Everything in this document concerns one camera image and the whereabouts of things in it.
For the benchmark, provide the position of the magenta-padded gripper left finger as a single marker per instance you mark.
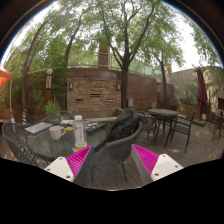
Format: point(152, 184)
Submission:
point(79, 160)

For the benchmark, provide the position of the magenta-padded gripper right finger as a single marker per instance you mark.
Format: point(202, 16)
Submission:
point(146, 160)

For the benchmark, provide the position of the clear plastic drink bottle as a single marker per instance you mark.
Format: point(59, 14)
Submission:
point(80, 133)

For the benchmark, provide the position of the small yellow card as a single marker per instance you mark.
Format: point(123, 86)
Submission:
point(69, 128)

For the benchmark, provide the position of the grey wicker chair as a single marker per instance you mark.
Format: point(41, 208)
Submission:
point(113, 151)
point(66, 115)
point(13, 136)

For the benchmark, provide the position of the black metal chair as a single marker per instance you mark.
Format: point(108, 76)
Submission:
point(148, 125)
point(181, 128)

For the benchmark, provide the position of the white ribbed mug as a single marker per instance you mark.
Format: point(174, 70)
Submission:
point(55, 132)

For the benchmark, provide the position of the dark laptop with stickers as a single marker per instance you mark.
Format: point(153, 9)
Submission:
point(96, 126)

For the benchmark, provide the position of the white printed booklet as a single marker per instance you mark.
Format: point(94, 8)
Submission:
point(66, 122)

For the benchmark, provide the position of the black backpack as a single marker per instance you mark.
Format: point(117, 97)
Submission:
point(123, 125)

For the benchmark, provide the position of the round dark patio table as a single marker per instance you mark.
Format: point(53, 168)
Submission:
point(163, 113)

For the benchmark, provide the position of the potted plant in teal pot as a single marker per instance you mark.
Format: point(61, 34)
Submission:
point(53, 111)

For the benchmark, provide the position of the blue yellow striped bollard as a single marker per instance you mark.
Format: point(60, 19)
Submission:
point(24, 117)

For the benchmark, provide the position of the large forked tree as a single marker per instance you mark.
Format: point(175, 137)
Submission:
point(124, 83)

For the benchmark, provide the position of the closed maroon patio umbrella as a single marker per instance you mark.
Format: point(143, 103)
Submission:
point(201, 91)

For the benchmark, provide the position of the orange canopy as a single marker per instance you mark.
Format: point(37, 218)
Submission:
point(4, 77)

